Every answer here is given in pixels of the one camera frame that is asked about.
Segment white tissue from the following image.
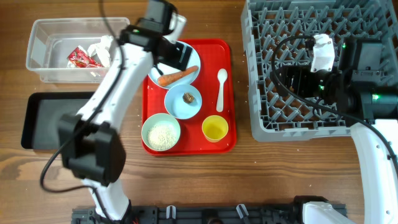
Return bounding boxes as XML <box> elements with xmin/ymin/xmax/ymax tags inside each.
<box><xmin>87</xmin><ymin>35</ymin><xmax>113</xmax><ymax>67</ymax></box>

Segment white plastic spoon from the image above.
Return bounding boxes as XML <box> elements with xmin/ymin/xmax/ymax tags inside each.
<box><xmin>216</xmin><ymin>68</ymin><xmax>228</xmax><ymax>113</ymax></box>

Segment light blue bowl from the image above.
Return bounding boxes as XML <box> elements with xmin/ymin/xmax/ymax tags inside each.
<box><xmin>164</xmin><ymin>84</ymin><xmax>203</xmax><ymax>119</ymax></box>

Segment yellow plastic cup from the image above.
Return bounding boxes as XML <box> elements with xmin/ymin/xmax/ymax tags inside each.
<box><xmin>201</xmin><ymin>115</ymin><xmax>229</xmax><ymax>142</ymax></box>

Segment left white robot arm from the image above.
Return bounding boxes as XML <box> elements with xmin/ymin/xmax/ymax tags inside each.
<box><xmin>56</xmin><ymin>1</ymin><xmax>186</xmax><ymax>223</ymax></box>

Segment light green bowl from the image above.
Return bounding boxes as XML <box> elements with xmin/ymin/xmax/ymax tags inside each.
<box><xmin>141</xmin><ymin>113</ymin><xmax>181</xmax><ymax>152</ymax></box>

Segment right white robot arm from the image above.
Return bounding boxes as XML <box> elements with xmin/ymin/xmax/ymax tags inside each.
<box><xmin>271</xmin><ymin>34</ymin><xmax>397</xmax><ymax>223</ymax></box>

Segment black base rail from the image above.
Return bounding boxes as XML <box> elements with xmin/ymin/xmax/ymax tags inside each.
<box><xmin>70</xmin><ymin>203</ymin><xmax>348</xmax><ymax>224</ymax></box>

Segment brown food lump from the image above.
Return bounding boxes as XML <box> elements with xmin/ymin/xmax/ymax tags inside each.
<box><xmin>183</xmin><ymin>92</ymin><xmax>195</xmax><ymax>104</ymax></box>

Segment orange carrot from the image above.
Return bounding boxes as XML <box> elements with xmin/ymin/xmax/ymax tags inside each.
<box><xmin>157</xmin><ymin>65</ymin><xmax>199</xmax><ymax>87</ymax></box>

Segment black waste tray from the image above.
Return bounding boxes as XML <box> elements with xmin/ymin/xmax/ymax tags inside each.
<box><xmin>21</xmin><ymin>91</ymin><xmax>93</xmax><ymax>150</ymax></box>

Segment large light blue plate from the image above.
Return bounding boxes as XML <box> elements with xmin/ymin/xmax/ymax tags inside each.
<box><xmin>148</xmin><ymin>41</ymin><xmax>201</xmax><ymax>89</ymax></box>

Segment clear plastic bin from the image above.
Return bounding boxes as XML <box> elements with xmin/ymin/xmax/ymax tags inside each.
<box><xmin>25</xmin><ymin>17</ymin><xmax>131</xmax><ymax>84</ymax></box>

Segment grey dishwasher rack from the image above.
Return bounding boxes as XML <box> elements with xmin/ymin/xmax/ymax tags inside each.
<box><xmin>241</xmin><ymin>0</ymin><xmax>397</xmax><ymax>142</ymax></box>

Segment red snack wrapper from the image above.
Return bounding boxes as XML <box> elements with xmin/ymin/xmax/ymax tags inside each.
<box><xmin>67</xmin><ymin>45</ymin><xmax>102</xmax><ymax>68</ymax></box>

